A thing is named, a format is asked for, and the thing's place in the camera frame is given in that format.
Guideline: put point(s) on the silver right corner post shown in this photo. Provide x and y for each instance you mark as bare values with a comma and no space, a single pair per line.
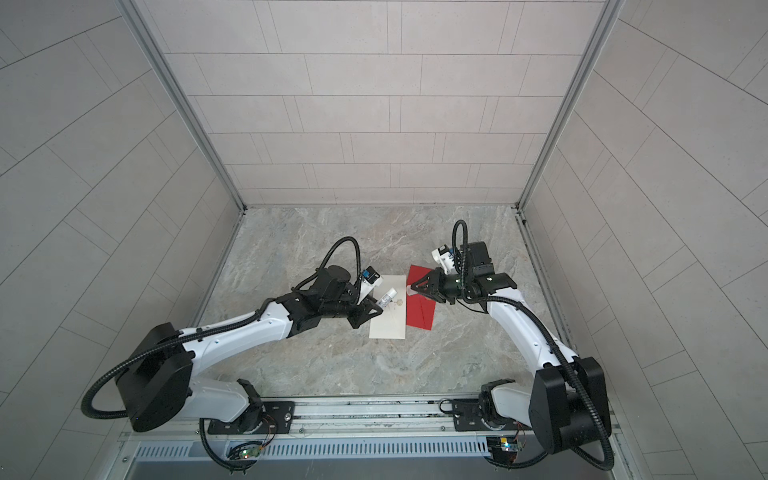
605,22

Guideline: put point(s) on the white glue stick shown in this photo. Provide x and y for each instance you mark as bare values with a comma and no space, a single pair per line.
387,298

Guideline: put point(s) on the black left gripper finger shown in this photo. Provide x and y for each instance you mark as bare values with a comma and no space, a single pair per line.
369,304
358,318

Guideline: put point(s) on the red paper envelope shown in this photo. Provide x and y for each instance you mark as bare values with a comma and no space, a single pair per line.
420,311

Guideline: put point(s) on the cream paper envelope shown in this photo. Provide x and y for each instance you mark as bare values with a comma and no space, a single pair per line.
391,324

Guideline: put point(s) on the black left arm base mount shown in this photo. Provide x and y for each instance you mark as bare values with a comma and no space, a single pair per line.
271,417

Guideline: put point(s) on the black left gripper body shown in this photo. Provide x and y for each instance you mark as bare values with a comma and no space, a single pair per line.
353,311

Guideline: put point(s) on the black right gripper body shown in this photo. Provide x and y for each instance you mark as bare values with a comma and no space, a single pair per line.
450,286

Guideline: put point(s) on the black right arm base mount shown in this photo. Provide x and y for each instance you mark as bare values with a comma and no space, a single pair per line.
467,416

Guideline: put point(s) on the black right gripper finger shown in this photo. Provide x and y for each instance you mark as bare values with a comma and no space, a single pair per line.
424,278
426,291

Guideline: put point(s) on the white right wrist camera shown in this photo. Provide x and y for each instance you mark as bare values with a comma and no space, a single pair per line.
444,257

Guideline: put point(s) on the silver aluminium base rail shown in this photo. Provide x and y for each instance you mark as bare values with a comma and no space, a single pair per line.
355,437

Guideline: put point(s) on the green circuit board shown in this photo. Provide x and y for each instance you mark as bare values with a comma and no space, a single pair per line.
504,450
248,451

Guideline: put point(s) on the silver aluminium corner post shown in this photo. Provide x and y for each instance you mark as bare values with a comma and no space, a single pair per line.
139,29

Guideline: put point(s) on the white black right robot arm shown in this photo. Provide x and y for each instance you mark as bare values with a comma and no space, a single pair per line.
567,405

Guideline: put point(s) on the right green circuit board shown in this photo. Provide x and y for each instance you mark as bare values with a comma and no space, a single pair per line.
504,450

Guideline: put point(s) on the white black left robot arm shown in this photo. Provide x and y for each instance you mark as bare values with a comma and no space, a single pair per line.
166,383

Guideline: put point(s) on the left green circuit board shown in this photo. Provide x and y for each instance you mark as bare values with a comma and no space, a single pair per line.
248,451

